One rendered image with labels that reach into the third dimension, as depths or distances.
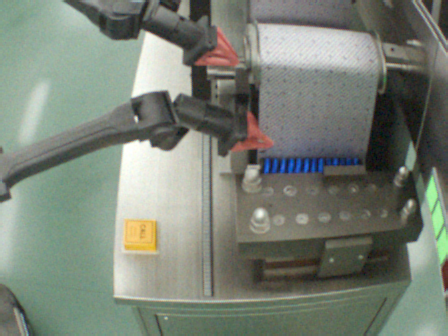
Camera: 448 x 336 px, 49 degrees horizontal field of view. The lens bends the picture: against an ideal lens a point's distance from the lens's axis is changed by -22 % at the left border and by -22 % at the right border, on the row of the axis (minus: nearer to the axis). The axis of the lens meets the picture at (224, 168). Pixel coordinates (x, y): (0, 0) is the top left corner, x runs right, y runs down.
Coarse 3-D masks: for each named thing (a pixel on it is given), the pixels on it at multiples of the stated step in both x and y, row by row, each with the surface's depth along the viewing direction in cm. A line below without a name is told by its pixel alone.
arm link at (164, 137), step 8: (168, 96) 108; (168, 104) 108; (176, 120) 106; (152, 128) 104; (160, 128) 104; (168, 128) 105; (176, 128) 106; (152, 136) 104; (160, 136) 105; (168, 136) 107; (176, 136) 113; (184, 136) 114; (152, 144) 114; (160, 144) 115; (168, 144) 115; (176, 144) 116
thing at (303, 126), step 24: (264, 96) 108; (288, 96) 108; (312, 96) 108; (336, 96) 108; (264, 120) 113; (288, 120) 113; (312, 120) 113; (336, 120) 112; (360, 120) 112; (288, 144) 117; (312, 144) 117; (336, 144) 117; (360, 144) 117
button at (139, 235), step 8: (128, 224) 123; (136, 224) 123; (144, 224) 123; (152, 224) 123; (128, 232) 121; (136, 232) 121; (144, 232) 121; (152, 232) 121; (128, 240) 120; (136, 240) 120; (144, 240) 120; (152, 240) 120; (128, 248) 120; (136, 248) 120; (144, 248) 120; (152, 248) 120
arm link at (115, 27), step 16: (64, 0) 101; (80, 0) 98; (96, 0) 96; (112, 0) 96; (128, 0) 96; (96, 16) 97; (112, 16) 94; (128, 16) 94; (112, 32) 97; (128, 32) 98
